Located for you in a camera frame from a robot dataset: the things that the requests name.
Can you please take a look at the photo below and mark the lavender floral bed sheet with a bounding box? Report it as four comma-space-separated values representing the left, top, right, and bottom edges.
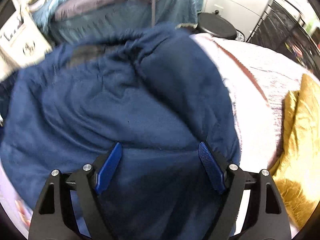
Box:
0, 33, 310, 240

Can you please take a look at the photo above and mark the gold satin cloth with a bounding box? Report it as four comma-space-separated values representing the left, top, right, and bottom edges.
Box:
269, 73, 320, 231

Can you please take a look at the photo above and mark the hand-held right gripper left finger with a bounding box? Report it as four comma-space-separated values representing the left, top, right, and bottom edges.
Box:
28, 142, 123, 240

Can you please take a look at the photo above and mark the black round stool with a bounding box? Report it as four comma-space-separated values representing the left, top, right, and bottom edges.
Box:
196, 12, 237, 40

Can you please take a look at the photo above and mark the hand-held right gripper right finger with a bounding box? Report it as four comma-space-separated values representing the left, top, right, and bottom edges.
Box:
198, 141, 292, 240

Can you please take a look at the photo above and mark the black shelving rack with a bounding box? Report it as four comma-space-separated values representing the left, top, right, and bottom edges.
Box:
246, 0, 320, 73

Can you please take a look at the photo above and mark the white jar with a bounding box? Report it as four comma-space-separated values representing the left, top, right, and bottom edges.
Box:
27, 0, 47, 12

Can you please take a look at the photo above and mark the navy blue jacket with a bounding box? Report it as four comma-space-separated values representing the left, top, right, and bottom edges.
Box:
0, 22, 242, 240

